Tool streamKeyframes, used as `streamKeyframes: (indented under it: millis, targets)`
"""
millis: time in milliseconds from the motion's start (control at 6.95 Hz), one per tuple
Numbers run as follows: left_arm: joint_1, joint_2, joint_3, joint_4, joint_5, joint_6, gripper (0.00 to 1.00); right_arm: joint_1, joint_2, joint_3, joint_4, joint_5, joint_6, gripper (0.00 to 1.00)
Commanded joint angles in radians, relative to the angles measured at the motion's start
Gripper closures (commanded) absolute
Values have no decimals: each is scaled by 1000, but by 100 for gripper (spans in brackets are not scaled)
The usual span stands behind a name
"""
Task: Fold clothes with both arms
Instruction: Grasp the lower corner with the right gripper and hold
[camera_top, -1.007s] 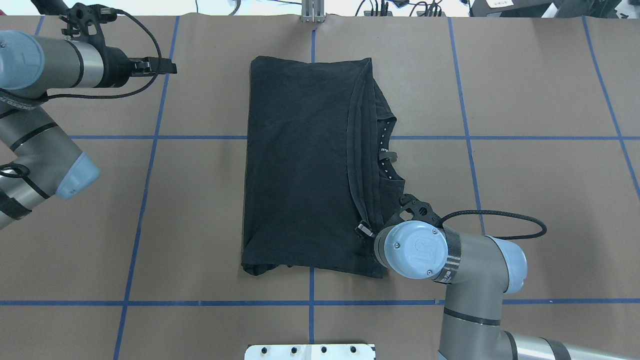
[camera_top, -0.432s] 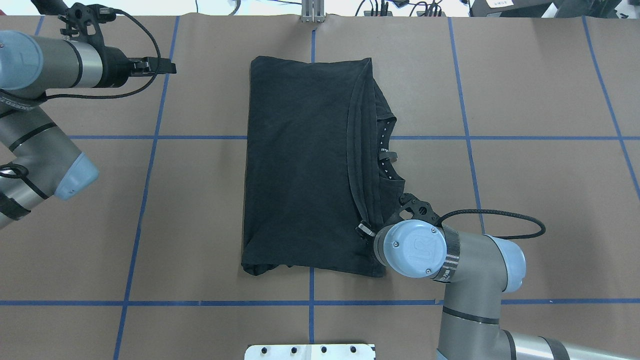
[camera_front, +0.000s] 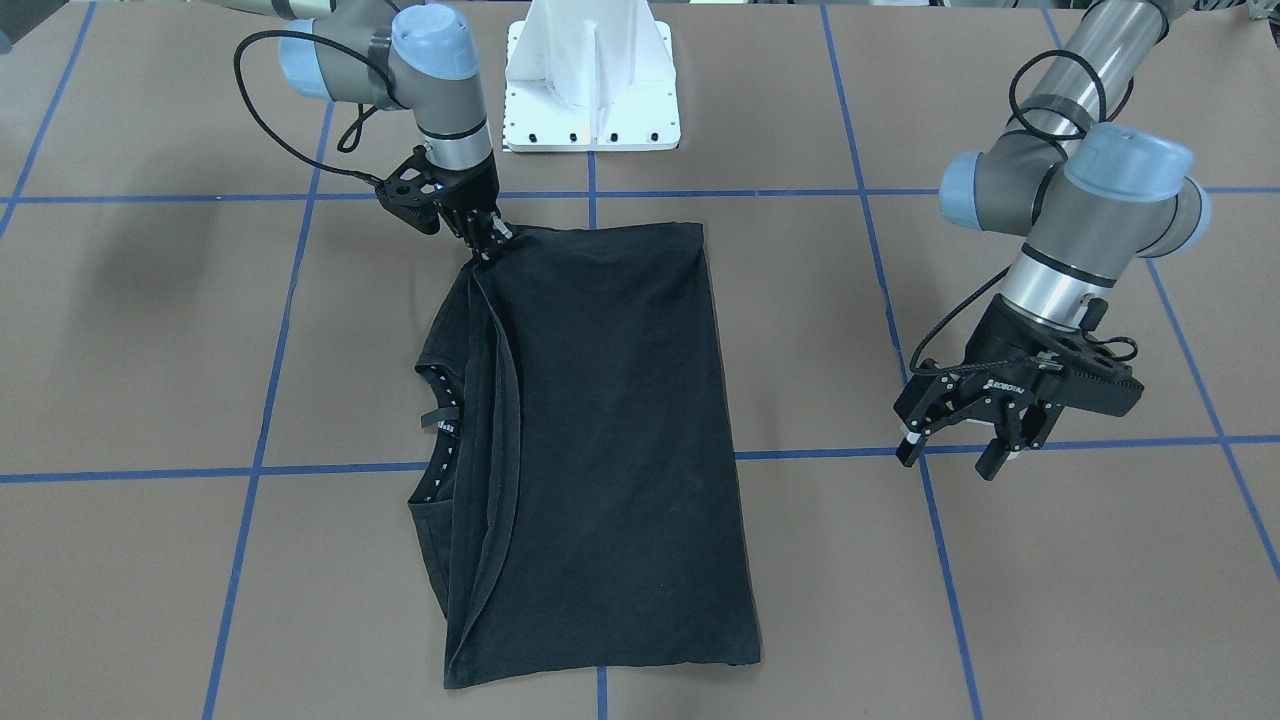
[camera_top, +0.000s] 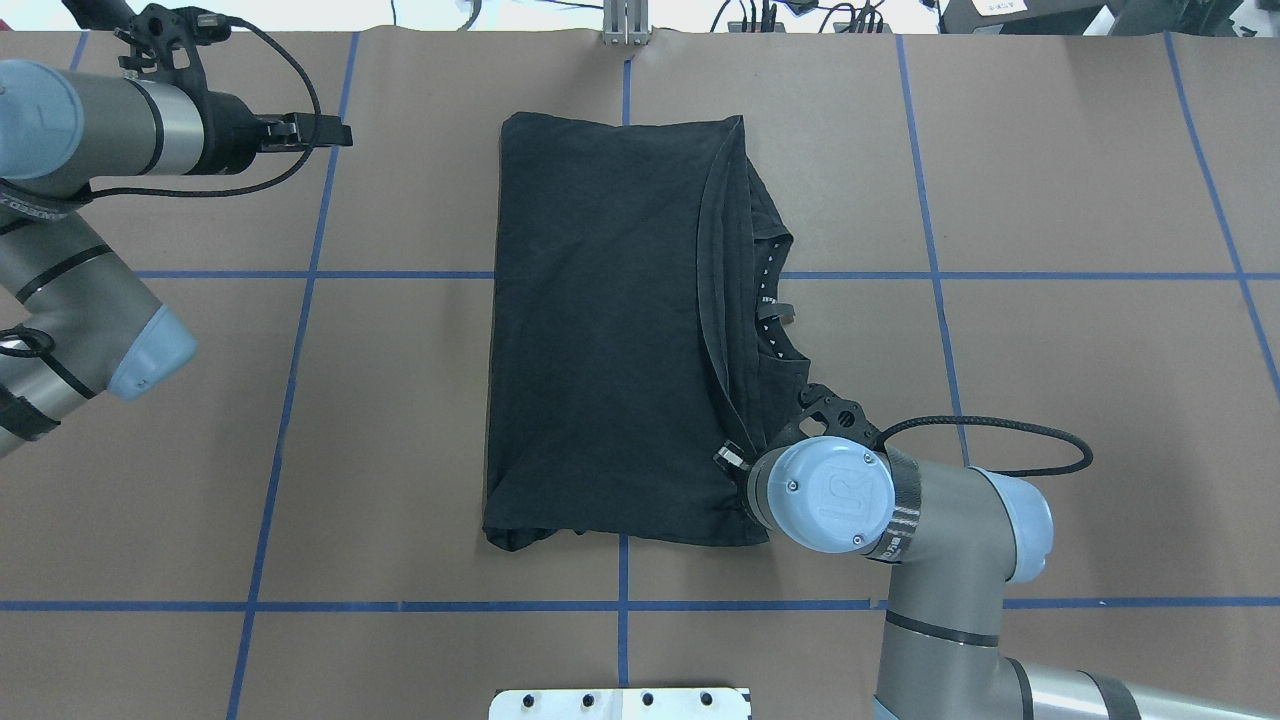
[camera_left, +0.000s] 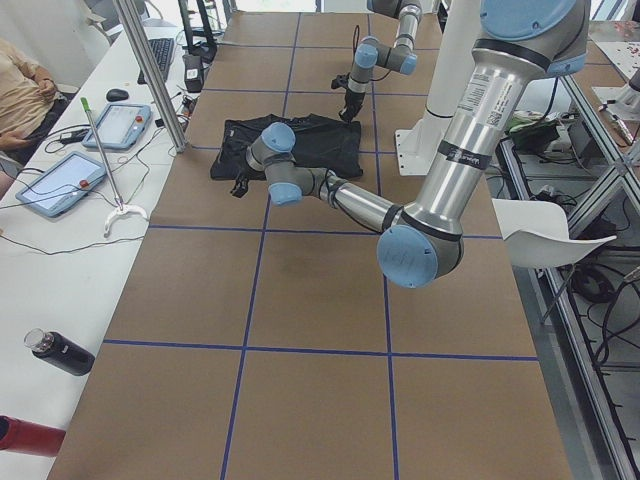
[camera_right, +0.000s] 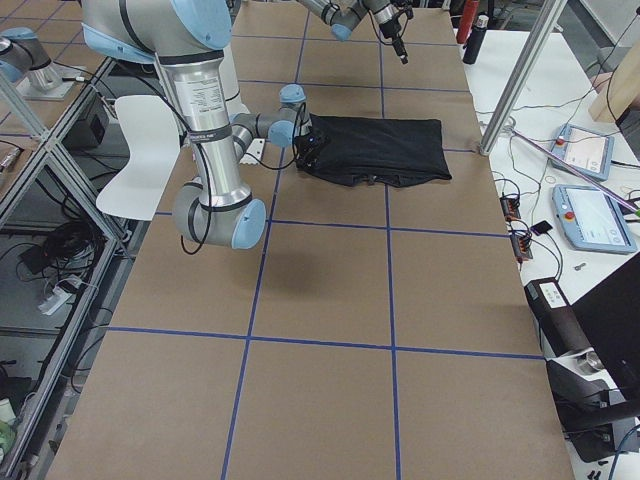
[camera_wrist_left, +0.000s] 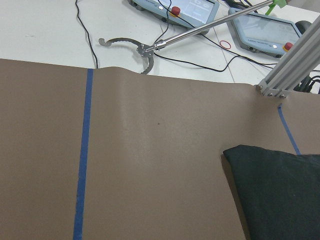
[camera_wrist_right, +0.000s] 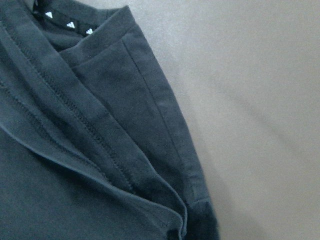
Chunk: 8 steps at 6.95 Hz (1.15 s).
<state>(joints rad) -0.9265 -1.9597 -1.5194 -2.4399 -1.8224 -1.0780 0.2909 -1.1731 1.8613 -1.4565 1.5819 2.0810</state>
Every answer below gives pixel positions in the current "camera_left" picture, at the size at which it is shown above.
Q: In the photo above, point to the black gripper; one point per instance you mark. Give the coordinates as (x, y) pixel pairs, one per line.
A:
(352, 98)

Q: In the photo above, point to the black graphic t-shirt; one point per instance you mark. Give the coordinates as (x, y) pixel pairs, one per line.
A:
(316, 142)

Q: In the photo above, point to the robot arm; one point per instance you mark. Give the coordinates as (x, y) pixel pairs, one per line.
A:
(370, 53)
(517, 42)

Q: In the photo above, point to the black device with label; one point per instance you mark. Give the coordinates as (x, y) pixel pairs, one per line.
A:
(193, 73)

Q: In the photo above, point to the green white cloth bundle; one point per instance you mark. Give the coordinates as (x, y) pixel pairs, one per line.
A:
(523, 119)

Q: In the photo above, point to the black keyboard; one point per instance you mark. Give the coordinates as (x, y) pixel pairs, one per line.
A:
(163, 51)

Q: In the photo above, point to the white plastic chair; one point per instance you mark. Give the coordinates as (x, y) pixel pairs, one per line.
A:
(537, 235)

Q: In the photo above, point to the far blue teach pendant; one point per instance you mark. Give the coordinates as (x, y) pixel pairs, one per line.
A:
(120, 125)

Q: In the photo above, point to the blue teach pendant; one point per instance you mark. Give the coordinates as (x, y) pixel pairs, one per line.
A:
(64, 184)
(120, 125)

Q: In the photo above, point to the black computer mouse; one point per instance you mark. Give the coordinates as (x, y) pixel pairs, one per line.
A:
(116, 95)

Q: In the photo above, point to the white reacher grabber stick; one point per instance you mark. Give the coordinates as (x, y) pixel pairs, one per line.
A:
(122, 209)

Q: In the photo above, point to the near blue teach pendant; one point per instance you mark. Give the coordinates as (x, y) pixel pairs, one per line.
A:
(64, 184)

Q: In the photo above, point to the person in beige shirt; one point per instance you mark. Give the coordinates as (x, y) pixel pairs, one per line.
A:
(31, 102)

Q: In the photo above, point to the black water bottle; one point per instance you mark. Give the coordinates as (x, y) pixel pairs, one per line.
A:
(59, 351)

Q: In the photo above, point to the red bottle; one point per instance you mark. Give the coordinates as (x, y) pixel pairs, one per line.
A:
(20, 436)

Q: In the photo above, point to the aluminium frame post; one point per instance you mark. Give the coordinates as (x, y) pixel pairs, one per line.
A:
(133, 27)

